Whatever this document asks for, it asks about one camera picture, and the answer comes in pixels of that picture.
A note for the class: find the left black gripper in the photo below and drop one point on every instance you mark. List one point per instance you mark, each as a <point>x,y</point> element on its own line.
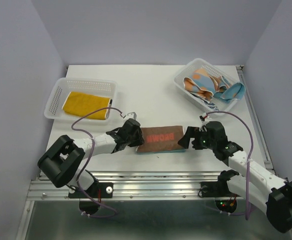
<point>139,140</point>

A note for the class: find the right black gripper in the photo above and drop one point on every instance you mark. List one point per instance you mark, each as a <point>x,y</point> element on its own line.
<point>191,132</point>

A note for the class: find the red and brown towel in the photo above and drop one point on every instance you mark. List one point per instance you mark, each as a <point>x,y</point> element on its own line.
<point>161,139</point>

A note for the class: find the orange and blue spotted towel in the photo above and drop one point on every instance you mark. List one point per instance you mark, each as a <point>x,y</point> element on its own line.
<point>205,86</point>

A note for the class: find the yellow and blue towel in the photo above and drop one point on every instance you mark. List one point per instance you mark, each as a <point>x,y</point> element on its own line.
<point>80,104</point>

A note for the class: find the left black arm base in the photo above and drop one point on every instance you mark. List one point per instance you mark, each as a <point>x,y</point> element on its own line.
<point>91,200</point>

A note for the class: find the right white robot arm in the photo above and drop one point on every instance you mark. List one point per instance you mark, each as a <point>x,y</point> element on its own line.
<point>245,178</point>

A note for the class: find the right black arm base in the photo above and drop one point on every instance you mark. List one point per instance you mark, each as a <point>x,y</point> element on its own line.
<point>224,200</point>

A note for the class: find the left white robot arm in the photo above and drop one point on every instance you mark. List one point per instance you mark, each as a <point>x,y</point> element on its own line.
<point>61,162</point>

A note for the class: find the white and blue printed towel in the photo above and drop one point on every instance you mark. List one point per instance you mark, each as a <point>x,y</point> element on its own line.
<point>209,104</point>

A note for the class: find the left white plastic basket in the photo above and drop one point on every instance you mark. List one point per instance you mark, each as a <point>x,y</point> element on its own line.
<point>65,85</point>

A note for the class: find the white plastic basket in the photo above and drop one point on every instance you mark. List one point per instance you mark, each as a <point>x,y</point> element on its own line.
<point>194,65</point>
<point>65,85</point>

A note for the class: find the light blue patterned towel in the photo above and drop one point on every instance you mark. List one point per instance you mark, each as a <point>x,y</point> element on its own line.
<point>235,92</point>

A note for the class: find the right white plastic basket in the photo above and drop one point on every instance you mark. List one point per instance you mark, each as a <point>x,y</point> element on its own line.
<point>194,65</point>

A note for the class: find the aluminium rail frame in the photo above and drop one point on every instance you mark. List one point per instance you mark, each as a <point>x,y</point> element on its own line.
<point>150,91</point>

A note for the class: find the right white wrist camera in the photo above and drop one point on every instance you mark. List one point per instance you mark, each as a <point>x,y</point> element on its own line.
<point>205,119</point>

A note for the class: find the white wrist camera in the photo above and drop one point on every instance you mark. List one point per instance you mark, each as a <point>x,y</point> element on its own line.
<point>205,119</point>
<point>130,115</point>

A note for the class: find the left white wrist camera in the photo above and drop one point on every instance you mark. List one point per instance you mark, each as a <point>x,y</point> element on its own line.
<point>130,115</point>

